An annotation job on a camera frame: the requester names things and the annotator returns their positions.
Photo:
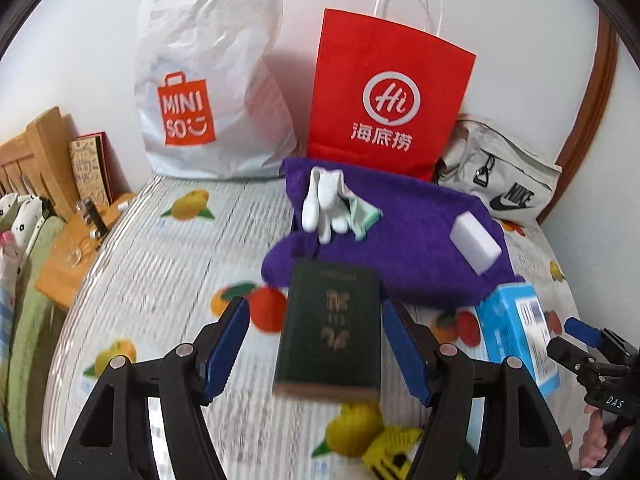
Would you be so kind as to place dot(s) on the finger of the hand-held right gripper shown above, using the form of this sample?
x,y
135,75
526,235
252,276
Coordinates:
x,y
567,352
580,330

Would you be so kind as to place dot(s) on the brown patterned notebook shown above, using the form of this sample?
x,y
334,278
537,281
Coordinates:
x,y
90,170

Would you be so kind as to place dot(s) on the white socks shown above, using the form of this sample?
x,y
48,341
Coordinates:
x,y
322,200

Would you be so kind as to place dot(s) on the white sponge block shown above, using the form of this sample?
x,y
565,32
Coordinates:
x,y
475,242

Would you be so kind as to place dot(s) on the brown wooden frame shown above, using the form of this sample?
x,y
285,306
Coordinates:
x,y
597,110

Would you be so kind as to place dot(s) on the dark green book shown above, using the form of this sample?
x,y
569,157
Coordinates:
x,y
330,330

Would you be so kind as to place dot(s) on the green bedding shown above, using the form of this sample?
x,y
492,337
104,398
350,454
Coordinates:
x,y
30,320

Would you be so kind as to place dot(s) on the person's right hand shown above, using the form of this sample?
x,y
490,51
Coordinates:
x,y
592,440

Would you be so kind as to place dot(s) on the purple towel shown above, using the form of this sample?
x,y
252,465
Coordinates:
x,y
415,240

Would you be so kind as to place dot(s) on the black metal clip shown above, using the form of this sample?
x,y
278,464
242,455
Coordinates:
x,y
92,217

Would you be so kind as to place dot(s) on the mint green cloth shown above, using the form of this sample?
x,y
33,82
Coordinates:
x,y
364,217

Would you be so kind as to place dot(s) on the white plastic shopping bag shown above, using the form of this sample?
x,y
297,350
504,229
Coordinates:
x,y
210,60

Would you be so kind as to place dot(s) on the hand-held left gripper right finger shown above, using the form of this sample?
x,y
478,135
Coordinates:
x,y
405,350

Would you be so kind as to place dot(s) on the fruit print cover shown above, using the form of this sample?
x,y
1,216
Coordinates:
x,y
170,270

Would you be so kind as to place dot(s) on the polka dot pillow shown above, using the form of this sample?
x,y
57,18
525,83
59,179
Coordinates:
x,y
20,220

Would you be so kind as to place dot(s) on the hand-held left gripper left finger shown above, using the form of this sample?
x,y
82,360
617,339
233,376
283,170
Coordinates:
x,y
227,350

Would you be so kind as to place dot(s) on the blue cardboard box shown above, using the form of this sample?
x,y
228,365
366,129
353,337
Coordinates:
x,y
515,340

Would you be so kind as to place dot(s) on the grey canvas bag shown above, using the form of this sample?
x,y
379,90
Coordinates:
x,y
500,170

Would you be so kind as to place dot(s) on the wooden headboard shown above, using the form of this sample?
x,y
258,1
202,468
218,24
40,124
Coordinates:
x,y
35,155

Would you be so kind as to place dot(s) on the red paper bag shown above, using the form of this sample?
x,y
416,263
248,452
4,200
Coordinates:
x,y
385,100

